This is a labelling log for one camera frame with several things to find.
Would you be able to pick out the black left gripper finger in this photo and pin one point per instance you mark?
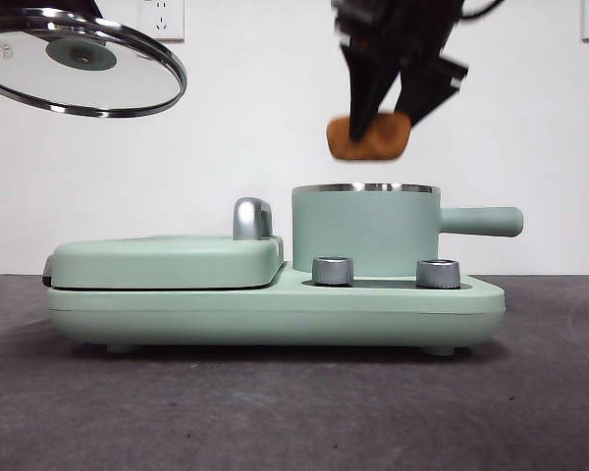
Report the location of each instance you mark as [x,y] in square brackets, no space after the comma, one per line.
[78,5]

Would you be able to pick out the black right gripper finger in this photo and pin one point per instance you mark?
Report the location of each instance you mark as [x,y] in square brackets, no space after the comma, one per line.
[368,83]
[429,83]

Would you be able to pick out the brown potato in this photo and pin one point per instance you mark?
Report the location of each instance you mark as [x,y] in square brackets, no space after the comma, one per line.
[383,142]

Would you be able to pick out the glass lid with green knob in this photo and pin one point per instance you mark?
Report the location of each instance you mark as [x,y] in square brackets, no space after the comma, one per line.
[103,78]

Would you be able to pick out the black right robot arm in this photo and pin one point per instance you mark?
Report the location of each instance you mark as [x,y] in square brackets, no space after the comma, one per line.
[397,19]

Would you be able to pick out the mint green steamer pot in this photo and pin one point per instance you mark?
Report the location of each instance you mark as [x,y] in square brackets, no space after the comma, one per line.
[363,230]

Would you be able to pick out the silver control knob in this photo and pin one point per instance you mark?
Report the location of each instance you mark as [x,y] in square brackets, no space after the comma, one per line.
[332,272]
[438,275]

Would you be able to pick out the mint green breakfast machine base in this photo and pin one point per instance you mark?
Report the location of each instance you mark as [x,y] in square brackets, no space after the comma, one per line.
[275,319]

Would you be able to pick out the mint green grill cover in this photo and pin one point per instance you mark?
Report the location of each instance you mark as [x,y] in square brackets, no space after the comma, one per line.
[162,260]

